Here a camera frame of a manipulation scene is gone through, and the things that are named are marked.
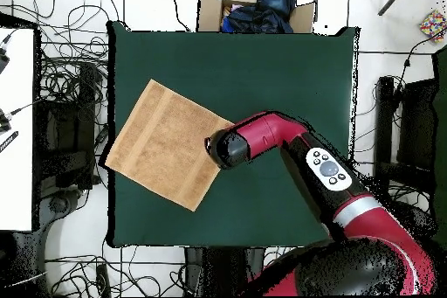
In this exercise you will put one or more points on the black power strip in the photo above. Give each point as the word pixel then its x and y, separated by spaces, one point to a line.
pixel 103 278

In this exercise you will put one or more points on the black frame stand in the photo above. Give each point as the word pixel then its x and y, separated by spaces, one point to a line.
pixel 66 130
pixel 417 126

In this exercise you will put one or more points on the tan terry towel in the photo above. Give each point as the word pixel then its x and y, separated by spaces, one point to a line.
pixel 164 144

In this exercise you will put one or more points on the brown cardboard box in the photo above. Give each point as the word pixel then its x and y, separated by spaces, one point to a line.
pixel 209 11

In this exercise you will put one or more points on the dark blue clothing pile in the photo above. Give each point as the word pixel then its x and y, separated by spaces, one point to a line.
pixel 265 15

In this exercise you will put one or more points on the colourful patterned item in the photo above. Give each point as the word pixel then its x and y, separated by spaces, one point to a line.
pixel 433 25

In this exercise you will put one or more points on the dark green table cloth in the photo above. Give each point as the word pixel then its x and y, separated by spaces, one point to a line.
pixel 440 137
pixel 244 67

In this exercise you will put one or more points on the black strip with white marks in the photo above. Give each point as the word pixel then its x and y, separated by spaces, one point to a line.
pixel 8 141

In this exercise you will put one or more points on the white table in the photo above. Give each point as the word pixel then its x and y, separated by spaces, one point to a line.
pixel 17 172

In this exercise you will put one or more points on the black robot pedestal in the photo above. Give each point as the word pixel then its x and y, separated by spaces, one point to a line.
pixel 223 270

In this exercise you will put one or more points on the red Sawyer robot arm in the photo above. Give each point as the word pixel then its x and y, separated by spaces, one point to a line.
pixel 377 224

